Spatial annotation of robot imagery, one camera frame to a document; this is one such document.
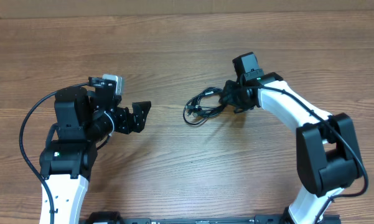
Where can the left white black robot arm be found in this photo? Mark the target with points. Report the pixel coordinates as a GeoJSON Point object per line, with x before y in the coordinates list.
{"type": "Point", "coordinates": [85, 122]}

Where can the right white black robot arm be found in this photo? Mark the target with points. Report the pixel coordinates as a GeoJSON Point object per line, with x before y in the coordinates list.
{"type": "Point", "coordinates": [328, 159]}

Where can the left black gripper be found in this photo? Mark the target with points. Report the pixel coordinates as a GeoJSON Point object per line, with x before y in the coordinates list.
{"type": "Point", "coordinates": [126, 126]}

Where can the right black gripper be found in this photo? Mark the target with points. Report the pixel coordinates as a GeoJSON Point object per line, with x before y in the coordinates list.
{"type": "Point", "coordinates": [226, 100]}

